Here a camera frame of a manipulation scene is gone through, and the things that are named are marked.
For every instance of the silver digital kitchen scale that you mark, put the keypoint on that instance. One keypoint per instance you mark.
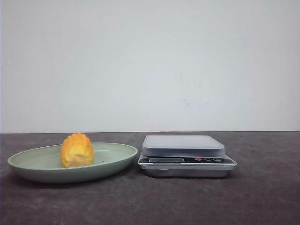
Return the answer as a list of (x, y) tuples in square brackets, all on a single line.
[(184, 156)]

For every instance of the yellow corn cob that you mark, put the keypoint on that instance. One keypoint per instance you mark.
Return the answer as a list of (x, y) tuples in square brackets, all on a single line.
[(76, 150)]

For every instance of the green oval plate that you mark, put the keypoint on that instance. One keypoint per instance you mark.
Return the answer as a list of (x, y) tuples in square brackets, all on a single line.
[(43, 164)]

